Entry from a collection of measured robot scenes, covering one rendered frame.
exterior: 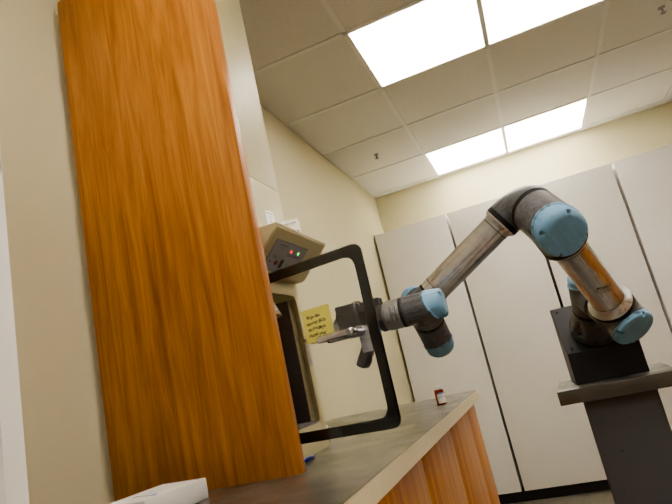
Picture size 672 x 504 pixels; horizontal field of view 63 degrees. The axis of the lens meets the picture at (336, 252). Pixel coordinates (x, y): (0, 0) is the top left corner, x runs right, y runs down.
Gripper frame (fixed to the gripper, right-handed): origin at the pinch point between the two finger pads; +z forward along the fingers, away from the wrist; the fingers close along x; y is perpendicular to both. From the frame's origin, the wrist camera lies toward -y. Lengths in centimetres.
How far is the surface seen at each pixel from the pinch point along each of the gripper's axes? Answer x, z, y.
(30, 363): 42, 51, 8
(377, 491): 40, -22, -30
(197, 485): 36.8, 16.0, -24.2
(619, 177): -294, -137, 85
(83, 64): 25, 41, 89
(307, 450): 0.4, 8.2, -25.8
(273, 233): 16.5, -1.8, 27.0
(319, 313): 19.4, -10.3, 4.7
